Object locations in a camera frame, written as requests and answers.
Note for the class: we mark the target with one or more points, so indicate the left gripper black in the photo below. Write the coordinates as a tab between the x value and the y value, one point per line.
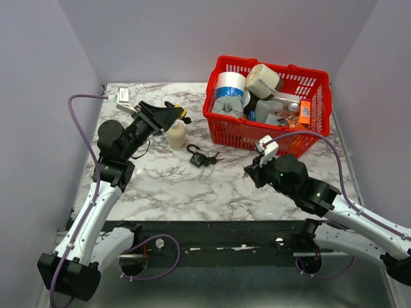
158	119

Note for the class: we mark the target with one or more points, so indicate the grey wrapped paper roll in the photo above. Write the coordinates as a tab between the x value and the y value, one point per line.
229	106

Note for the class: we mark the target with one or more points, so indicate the black mounting rail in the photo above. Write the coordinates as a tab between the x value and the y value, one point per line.
211	244

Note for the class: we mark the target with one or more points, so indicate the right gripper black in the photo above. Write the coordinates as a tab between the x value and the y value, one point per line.
255	170

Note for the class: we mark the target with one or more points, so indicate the yellow black padlock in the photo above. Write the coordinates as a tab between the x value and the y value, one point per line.
175	112

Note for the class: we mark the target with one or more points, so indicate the beige pump lotion bottle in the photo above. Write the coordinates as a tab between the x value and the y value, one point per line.
177	136

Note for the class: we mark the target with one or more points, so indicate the orange box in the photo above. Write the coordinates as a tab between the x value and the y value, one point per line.
305	112

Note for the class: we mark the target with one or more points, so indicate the white blue paper roll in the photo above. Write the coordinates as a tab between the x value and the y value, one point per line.
230	84

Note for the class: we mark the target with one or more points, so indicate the silver keys of yellow padlock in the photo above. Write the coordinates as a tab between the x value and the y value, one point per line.
187	120

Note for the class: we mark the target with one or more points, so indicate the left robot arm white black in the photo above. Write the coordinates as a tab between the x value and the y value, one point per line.
75	266

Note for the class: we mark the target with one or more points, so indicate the silver can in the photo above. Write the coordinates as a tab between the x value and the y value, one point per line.
293	107

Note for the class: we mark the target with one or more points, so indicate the red plastic shopping basket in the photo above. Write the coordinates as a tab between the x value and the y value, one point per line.
247	100

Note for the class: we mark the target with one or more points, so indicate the grey carton box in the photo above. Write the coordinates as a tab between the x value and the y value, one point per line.
265	108

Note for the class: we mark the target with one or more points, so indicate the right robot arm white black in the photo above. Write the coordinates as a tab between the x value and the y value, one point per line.
369	236

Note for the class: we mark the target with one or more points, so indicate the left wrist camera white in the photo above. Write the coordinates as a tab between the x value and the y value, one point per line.
123	100

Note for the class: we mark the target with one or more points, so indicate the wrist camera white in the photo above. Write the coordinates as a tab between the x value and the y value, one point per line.
123	100
267	149

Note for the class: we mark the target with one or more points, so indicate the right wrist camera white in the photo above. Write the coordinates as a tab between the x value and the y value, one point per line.
267	149

